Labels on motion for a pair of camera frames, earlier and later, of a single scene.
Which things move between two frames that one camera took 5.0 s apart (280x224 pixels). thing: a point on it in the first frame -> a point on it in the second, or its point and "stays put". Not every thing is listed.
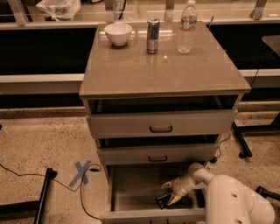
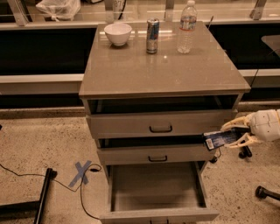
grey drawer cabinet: x=159 y=97 stays put
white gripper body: x=178 y=185 -> x=266 y=125
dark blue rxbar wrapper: x=163 y=200 -> x=215 y=139
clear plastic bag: x=59 y=9 stays put
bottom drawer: x=133 y=190 stays put
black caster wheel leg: x=267 y=192 stays put
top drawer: x=164 y=124 stays put
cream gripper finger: x=175 y=199 -> x=248 y=138
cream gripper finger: x=169 y=184 -> x=241 y=121
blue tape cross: x=81 y=176 stays put
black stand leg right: x=245 y=150 stays put
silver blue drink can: x=153 y=35 stays put
